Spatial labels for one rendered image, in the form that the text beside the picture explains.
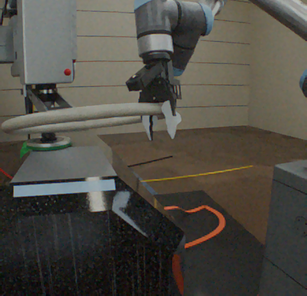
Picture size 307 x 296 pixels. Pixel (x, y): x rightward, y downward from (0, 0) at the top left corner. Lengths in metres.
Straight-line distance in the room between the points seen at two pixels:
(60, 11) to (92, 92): 5.13
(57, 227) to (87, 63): 5.66
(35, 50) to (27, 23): 0.12
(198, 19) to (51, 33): 0.78
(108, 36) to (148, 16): 5.86
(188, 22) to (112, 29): 5.87
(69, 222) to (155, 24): 0.64
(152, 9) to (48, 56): 0.75
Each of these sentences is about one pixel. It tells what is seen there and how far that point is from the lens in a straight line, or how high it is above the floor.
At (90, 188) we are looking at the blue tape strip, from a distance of 1.07.
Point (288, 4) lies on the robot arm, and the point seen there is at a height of 1.48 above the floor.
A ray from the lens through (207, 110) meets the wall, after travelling 7.52.
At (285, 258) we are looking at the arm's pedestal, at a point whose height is 0.49.
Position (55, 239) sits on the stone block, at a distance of 1.08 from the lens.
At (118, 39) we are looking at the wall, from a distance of 6.73.
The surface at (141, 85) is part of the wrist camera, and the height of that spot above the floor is 1.18.
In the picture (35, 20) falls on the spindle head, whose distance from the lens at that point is 1.49.
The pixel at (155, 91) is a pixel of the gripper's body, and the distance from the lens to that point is 0.80.
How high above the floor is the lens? 1.20
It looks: 12 degrees down
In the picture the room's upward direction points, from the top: straight up
